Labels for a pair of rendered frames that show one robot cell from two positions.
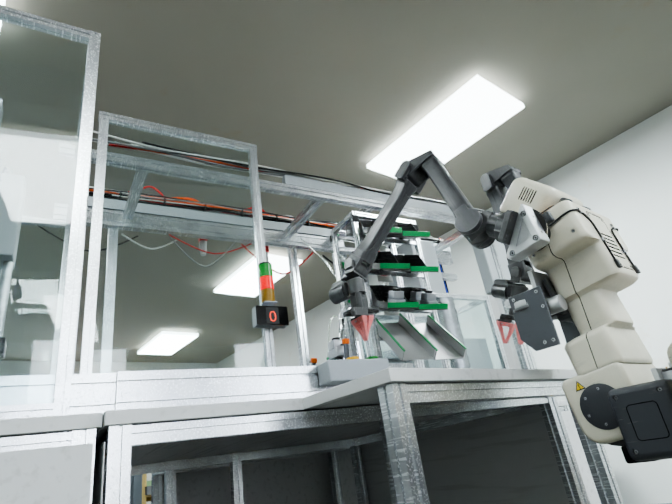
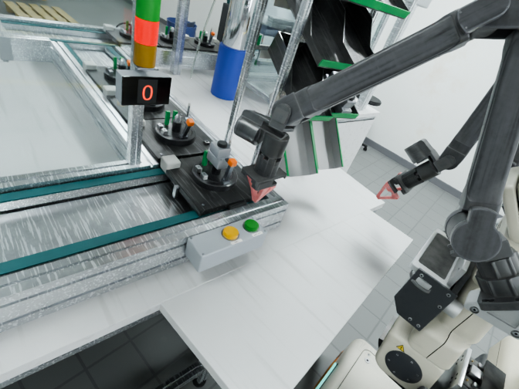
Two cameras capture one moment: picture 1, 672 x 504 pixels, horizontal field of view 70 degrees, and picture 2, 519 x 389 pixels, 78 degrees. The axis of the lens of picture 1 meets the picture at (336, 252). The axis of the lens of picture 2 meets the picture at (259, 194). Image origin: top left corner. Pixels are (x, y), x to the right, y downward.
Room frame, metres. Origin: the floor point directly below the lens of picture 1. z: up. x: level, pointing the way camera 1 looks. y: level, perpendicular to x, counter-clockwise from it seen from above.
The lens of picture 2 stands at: (0.84, 0.15, 1.53)
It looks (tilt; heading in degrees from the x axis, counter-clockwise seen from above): 35 degrees down; 343
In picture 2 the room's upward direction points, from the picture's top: 20 degrees clockwise
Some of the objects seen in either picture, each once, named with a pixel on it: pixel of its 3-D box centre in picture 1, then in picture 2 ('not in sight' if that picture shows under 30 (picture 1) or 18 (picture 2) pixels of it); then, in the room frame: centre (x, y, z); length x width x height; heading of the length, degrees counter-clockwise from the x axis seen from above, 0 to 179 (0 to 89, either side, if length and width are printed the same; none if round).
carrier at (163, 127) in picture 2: not in sight; (176, 124); (1.86, 0.19, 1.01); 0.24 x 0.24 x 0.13; 33
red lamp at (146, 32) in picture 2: (266, 284); (146, 30); (1.64, 0.27, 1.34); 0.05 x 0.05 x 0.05
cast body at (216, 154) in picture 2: (335, 348); (218, 150); (1.66, 0.05, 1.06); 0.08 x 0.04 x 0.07; 31
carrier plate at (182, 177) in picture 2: not in sight; (213, 180); (1.65, 0.05, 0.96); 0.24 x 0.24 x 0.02; 33
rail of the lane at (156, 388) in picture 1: (287, 384); (147, 252); (1.37, 0.19, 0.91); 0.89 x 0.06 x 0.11; 123
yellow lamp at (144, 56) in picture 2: (267, 296); (144, 53); (1.64, 0.27, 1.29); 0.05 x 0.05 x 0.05
